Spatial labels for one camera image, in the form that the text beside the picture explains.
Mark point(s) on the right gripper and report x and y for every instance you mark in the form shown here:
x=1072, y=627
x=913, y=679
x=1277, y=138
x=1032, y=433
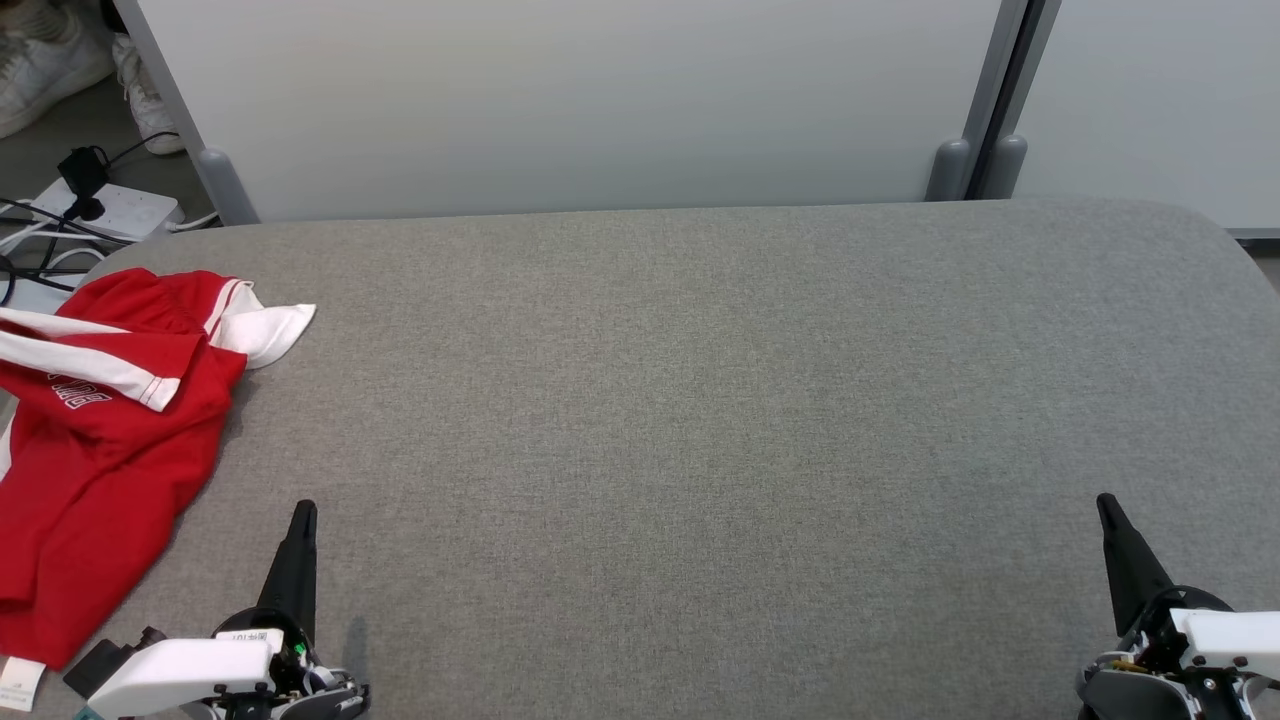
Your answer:
x=1140, y=695

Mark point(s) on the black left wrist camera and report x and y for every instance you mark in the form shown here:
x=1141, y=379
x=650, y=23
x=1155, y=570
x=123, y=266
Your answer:
x=105, y=665

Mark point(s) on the white partition panel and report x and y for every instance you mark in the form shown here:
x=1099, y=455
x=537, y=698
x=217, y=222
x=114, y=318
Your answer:
x=560, y=100
x=1150, y=100

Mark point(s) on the white camera bracket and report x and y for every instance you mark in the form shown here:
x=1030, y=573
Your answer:
x=1235, y=635
x=180, y=670

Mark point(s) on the white right camera bracket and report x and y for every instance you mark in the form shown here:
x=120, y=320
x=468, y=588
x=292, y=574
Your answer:
x=1235, y=635

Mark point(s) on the white left camera bracket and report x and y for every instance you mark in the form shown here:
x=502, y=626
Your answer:
x=180, y=670

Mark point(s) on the grey partition foot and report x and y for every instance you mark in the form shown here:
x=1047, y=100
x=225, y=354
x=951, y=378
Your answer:
x=1005, y=165
x=225, y=185
x=950, y=170

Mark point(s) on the red Bulls 23 jersey shirt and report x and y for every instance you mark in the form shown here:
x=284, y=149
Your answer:
x=100, y=520

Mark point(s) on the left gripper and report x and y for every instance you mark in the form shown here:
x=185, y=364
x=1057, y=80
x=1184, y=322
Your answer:
x=300, y=690

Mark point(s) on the white power strip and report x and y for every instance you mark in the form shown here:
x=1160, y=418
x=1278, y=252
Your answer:
x=40, y=292
x=125, y=208

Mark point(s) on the black power adapter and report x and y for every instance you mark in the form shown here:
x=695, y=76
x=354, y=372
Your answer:
x=83, y=168

